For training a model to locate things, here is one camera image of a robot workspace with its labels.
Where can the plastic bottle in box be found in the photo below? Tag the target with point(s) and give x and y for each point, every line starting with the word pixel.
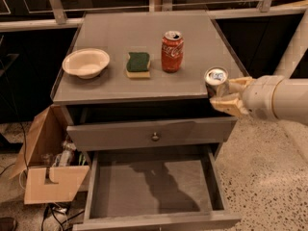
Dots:
pixel 67 154

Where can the grey open middle drawer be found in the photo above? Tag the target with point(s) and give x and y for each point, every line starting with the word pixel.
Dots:
pixel 174 188

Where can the metal window railing frame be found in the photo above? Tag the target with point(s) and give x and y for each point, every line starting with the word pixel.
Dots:
pixel 31 15

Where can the grey top drawer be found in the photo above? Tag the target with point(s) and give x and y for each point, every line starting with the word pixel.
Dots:
pixel 125 135

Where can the green yellow sponge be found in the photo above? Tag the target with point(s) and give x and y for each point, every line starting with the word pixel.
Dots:
pixel 138 65

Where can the red coca-cola can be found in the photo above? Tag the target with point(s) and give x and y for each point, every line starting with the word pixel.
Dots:
pixel 172 51

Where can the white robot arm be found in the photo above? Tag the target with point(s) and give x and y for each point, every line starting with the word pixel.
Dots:
pixel 290 101

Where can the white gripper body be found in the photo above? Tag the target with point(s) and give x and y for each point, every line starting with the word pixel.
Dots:
pixel 259 96

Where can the grey drawer cabinet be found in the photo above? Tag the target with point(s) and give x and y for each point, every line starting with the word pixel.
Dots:
pixel 112 97

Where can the blue silver redbull can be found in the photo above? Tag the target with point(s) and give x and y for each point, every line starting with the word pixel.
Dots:
pixel 216 81

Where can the round metal drawer knob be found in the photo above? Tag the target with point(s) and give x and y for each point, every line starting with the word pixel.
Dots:
pixel 155 137

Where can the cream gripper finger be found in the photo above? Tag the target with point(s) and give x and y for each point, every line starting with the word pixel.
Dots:
pixel 239 84
pixel 231 104

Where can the dark shoe on floor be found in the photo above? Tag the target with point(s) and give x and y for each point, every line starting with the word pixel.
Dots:
pixel 7 224

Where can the open cardboard box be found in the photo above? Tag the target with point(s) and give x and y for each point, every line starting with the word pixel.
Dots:
pixel 45 183

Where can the white paper bowl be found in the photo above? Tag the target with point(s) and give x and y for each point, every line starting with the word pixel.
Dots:
pixel 86 63

